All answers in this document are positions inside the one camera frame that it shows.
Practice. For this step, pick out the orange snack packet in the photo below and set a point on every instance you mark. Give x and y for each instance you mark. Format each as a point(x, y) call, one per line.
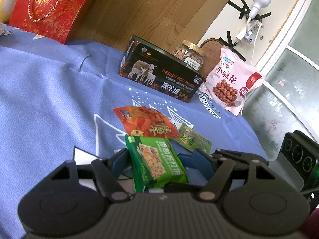
point(142, 121)

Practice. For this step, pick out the blue tablecloth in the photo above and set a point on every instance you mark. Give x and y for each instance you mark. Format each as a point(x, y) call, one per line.
point(59, 99)

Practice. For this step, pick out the red gift bag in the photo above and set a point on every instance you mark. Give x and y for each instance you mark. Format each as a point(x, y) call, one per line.
point(55, 19)

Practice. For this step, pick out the light green snack packet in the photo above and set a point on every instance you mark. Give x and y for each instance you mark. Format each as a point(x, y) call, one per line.
point(191, 140)

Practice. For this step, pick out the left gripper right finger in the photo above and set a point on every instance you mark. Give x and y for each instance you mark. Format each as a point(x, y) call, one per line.
point(217, 171)

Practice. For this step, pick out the green cracker packet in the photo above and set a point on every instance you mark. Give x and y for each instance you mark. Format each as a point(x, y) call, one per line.
point(154, 163)

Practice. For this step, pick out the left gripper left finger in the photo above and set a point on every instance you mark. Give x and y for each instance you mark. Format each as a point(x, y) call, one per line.
point(107, 171)

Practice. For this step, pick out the white power strip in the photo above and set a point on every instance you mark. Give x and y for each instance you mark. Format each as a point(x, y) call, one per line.
point(249, 36)

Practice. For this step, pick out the pink white fried-snack bag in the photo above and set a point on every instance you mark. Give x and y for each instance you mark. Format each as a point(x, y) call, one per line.
point(230, 81)

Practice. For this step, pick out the glass door white frame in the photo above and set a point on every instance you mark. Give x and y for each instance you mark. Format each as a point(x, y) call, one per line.
point(288, 100)

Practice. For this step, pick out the brown chair back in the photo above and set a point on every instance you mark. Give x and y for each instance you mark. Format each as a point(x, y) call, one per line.
point(212, 50)

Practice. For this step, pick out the large cardboard sheet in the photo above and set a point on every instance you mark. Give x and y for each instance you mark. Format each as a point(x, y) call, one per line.
point(164, 23)

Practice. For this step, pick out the black cardboard box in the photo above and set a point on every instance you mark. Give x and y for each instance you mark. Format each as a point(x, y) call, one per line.
point(155, 68)

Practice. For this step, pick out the nut jar gold lid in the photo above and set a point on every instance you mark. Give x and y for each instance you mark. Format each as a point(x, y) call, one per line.
point(190, 54)

